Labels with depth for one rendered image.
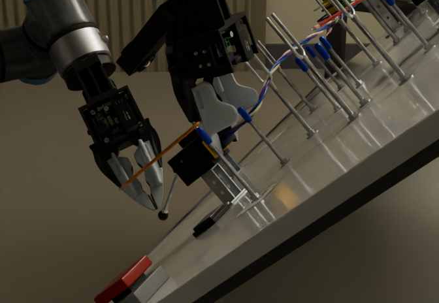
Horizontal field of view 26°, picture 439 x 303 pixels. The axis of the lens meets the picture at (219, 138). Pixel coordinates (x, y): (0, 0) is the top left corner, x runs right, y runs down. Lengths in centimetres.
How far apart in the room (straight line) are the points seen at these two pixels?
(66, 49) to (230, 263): 54
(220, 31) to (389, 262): 63
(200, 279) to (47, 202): 256
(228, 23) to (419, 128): 42
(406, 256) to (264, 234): 80
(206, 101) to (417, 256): 59
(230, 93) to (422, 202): 67
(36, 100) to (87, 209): 102
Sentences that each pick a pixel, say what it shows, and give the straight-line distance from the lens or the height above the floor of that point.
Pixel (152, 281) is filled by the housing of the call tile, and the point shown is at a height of 110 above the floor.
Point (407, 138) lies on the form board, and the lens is 71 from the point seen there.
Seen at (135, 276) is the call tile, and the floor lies 110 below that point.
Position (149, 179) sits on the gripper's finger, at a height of 105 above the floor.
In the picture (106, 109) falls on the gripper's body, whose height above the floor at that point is 114.
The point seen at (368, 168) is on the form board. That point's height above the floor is 130.
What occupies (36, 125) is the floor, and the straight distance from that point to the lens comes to 398.
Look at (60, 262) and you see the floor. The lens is 305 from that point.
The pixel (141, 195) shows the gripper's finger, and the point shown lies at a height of 103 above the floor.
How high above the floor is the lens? 164
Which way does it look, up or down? 26 degrees down
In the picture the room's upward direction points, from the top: straight up
